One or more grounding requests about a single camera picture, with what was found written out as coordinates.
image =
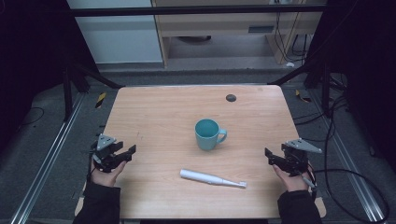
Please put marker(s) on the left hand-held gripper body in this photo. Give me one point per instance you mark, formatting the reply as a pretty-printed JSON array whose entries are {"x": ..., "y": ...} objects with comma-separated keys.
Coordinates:
[{"x": 104, "y": 149}]

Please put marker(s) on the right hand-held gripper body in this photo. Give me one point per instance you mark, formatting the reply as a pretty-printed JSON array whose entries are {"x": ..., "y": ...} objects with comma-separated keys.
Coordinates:
[{"x": 297, "y": 157}]

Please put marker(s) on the teal cup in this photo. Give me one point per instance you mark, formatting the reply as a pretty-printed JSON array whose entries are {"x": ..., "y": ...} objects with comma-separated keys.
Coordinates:
[{"x": 207, "y": 133}]

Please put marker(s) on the white electric toothbrush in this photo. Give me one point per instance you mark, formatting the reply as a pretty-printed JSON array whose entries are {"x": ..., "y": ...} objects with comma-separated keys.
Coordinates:
[{"x": 208, "y": 178}]

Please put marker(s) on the person's right hand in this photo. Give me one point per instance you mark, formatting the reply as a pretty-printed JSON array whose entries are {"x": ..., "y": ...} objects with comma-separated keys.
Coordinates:
[{"x": 292, "y": 180}]

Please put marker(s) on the person's left hand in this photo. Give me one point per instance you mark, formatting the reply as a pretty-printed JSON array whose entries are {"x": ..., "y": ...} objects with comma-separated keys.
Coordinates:
[{"x": 107, "y": 175}]

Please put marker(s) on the yellow black striped tape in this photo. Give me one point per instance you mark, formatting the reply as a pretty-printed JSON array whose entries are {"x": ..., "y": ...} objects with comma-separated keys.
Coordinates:
[
  {"x": 100, "y": 100},
  {"x": 302, "y": 96}
]

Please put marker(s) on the grey table grommet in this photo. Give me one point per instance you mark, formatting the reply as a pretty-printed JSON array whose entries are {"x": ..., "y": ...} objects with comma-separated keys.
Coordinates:
[{"x": 231, "y": 98}]

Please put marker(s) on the black metal stand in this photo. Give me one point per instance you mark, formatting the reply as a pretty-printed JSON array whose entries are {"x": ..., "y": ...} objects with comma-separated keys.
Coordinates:
[
  {"x": 314, "y": 77},
  {"x": 70, "y": 90}
]

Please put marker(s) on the white cabinet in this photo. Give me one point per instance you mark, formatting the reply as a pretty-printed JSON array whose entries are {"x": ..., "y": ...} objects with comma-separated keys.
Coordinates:
[{"x": 121, "y": 40}]

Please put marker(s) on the light wooden desk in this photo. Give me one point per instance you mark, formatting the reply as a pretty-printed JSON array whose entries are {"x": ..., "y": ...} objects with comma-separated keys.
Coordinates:
[{"x": 218, "y": 25}]

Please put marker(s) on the aluminium floor rail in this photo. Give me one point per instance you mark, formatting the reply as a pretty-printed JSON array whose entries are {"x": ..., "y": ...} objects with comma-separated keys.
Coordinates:
[
  {"x": 348, "y": 161},
  {"x": 46, "y": 161}
]

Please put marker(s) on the black frame crossbar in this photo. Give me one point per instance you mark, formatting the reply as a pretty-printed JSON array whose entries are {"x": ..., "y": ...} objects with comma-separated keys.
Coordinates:
[{"x": 186, "y": 11}]

